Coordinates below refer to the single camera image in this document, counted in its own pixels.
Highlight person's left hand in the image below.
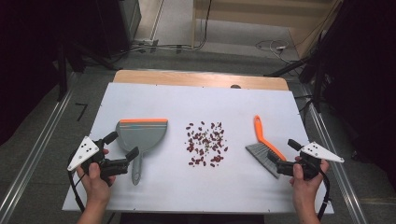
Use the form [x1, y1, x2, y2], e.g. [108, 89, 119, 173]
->
[76, 161, 117, 203]

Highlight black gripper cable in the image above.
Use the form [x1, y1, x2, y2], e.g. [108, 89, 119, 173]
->
[317, 169, 332, 221]
[67, 169, 87, 214]

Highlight person's right hand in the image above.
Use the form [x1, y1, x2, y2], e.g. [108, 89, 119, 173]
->
[289, 159, 331, 203]

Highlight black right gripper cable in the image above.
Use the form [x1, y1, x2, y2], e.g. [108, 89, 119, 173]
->
[317, 169, 332, 221]

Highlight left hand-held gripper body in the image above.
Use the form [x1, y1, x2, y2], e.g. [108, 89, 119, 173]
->
[66, 135, 130, 181]

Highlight pile of red beans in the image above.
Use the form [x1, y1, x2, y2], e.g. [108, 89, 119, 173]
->
[185, 120, 229, 168]

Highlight grey floor cables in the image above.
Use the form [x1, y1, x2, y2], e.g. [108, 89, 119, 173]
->
[124, 42, 206, 54]

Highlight beige wooden platform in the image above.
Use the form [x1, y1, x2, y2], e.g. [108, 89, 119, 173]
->
[191, 0, 344, 59]

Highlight dark cabinet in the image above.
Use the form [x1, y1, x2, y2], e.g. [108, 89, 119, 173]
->
[92, 0, 143, 59]

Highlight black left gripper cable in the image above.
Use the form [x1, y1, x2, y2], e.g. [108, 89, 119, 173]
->
[67, 169, 87, 214]

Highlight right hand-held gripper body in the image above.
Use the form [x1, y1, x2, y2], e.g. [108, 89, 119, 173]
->
[276, 141, 346, 181]

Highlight white board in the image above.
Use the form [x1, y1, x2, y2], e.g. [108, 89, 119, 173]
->
[62, 82, 334, 215]

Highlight black metal stand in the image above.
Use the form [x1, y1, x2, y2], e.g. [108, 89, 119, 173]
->
[264, 31, 326, 113]

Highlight black hanging cable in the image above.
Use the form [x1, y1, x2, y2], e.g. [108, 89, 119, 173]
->
[198, 0, 214, 50]

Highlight white looped cable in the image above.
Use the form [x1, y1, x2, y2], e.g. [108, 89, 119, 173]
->
[255, 38, 293, 64]

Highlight grey brush with orange handle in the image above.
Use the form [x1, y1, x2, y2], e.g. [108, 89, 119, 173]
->
[245, 115, 288, 180]

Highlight black curtain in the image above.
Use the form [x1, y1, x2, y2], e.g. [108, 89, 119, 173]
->
[323, 0, 396, 183]
[0, 0, 68, 147]

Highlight wooden table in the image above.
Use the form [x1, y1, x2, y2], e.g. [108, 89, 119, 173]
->
[112, 69, 290, 91]

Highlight metal floor rail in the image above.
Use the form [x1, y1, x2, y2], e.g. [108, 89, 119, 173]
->
[0, 73, 78, 224]
[300, 83, 368, 224]

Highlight grey dustpan with orange edge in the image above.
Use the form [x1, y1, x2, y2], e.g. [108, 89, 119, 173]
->
[115, 118, 169, 187]

